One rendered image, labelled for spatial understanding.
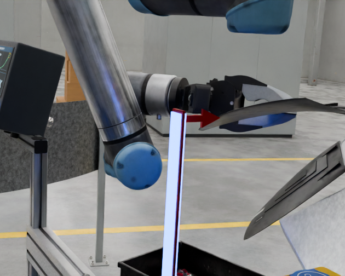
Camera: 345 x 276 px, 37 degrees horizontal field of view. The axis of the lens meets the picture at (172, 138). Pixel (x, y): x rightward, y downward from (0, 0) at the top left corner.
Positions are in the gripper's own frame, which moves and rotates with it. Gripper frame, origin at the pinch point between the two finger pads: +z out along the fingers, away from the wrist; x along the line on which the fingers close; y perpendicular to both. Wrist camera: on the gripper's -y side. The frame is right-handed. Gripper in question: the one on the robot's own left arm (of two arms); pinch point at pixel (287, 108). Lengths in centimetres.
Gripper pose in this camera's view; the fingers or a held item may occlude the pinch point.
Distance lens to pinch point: 84.3
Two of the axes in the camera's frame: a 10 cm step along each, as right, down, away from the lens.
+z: 9.3, 1.2, -3.6
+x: -1.0, 9.9, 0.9
